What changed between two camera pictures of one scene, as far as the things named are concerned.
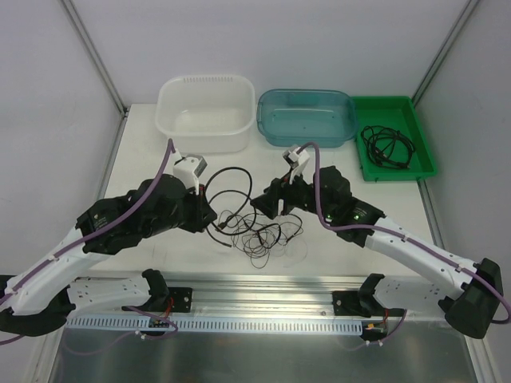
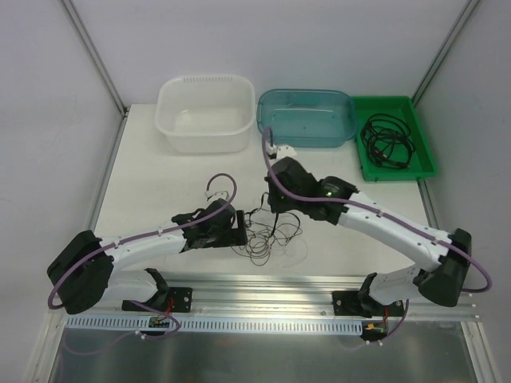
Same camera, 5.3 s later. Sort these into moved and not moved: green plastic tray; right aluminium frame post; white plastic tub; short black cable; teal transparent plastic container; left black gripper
Moved: left black gripper; short black cable
Not moved: right aluminium frame post; teal transparent plastic container; green plastic tray; white plastic tub
